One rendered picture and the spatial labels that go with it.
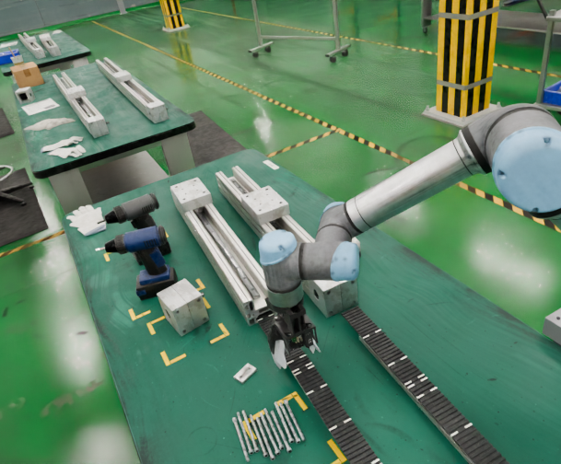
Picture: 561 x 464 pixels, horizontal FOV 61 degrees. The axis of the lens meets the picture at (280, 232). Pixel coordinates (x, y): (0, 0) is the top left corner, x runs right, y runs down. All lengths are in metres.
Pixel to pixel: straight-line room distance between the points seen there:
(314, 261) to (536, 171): 0.40
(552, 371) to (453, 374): 0.21
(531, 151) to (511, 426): 0.58
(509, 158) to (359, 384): 0.61
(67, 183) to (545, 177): 2.51
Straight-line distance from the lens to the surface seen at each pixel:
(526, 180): 0.79
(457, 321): 1.29
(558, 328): 1.26
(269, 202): 1.59
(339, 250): 0.91
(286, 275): 0.94
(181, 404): 1.20
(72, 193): 2.93
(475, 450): 1.04
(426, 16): 7.60
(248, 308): 1.28
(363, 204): 0.98
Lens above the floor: 1.68
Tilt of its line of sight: 33 degrees down
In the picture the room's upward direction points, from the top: 10 degrees counter-clockwise
